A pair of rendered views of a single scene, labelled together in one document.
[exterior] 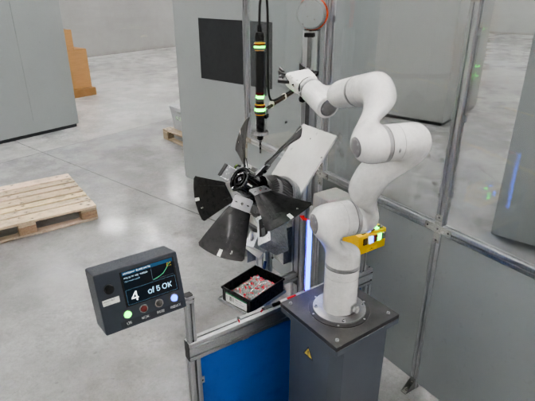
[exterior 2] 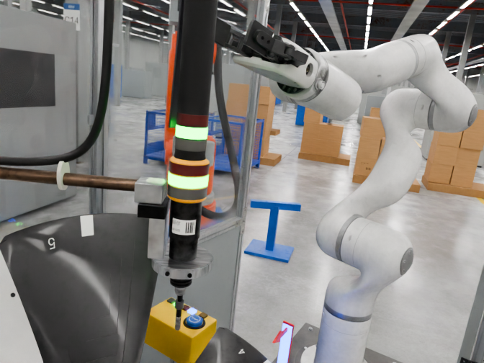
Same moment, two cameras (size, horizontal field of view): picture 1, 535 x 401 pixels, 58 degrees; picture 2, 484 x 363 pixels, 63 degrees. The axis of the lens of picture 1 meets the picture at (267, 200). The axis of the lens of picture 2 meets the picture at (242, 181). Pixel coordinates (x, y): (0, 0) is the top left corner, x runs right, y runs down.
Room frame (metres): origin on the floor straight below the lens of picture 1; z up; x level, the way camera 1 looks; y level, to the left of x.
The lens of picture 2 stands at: (2.08, 0.44, 1.66)
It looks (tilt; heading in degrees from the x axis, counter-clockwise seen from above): 14 degrees down; 246
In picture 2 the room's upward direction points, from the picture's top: 6 degrees clockwise
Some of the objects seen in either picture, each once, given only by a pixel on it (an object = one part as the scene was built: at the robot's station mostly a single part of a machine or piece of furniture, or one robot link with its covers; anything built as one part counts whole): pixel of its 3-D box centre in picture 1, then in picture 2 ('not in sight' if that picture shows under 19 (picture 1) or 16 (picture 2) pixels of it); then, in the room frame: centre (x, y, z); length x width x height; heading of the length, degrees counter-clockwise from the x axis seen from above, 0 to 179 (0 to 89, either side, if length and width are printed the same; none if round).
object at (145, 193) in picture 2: (260, 122); (176, 225); (1.97, 0.03, 1.49); 0.09 x 0.07 x 0.10; 159
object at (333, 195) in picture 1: (329, 201); not in sight; (2.44, -0.35, 0.92); 0.17 x 0.16 x 0.11; 124
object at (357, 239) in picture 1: (364, 238); (179, 333); (1.82, -0.41, 1.02); 0.16 x 0.10 x 0.11; 124
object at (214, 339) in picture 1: (288, 308); not in sight; (1.60, -0.09, 0.82); 0.90 x 0.04 x 0.08; 124
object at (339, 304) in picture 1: (340, 286); (341, 339); (1.43, -0.26, 1.04); 0.19 x 0.19 x 0.18
